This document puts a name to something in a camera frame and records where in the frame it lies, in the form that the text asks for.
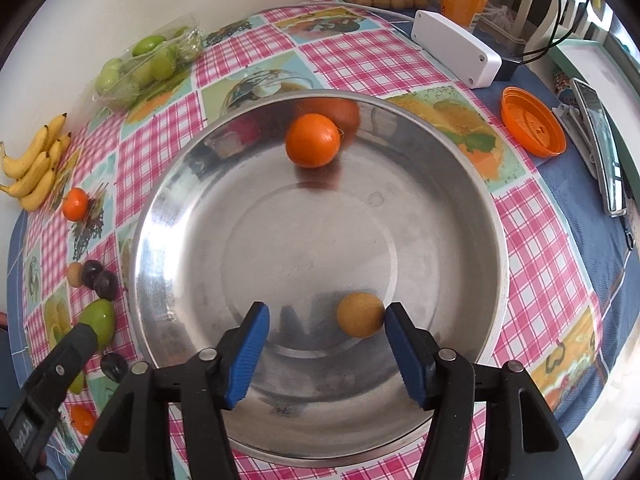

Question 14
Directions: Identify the round stainless steel bowl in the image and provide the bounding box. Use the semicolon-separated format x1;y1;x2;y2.
127;90;509;467

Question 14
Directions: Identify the orange plastic lid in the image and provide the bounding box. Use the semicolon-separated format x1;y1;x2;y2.
500;86;567;158

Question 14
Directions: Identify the white rectangular device box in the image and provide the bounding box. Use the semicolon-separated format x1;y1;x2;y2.
411;10;502;89

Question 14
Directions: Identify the bunch of yellow bananas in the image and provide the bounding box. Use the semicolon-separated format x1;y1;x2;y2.
1;113;72;212

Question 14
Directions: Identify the green mango-shaped fruit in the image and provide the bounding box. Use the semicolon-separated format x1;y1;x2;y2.
67;298;117;395

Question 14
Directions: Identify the black power adapter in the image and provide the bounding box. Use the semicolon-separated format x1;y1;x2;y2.
495;56;523;81

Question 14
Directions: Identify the orange tangerine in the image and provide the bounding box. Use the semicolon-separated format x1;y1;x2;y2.
285;113;342;169

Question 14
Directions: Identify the pink checkered fruit tablecloth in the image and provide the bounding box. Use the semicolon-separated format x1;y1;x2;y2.
15;0;601;412

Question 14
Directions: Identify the small brown longan fruit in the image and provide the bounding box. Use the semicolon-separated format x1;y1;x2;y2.
336;292;385;339

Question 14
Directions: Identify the small tangerine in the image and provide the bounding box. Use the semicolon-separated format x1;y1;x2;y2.
70;404;96;437

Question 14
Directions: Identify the dark cherry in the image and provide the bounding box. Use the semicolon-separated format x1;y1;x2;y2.
93;270;119;301
100;352;128;384
81;259;104;289

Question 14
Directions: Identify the plastic tray of green jujubes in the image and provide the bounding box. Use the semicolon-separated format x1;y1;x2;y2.
93;14;204;112

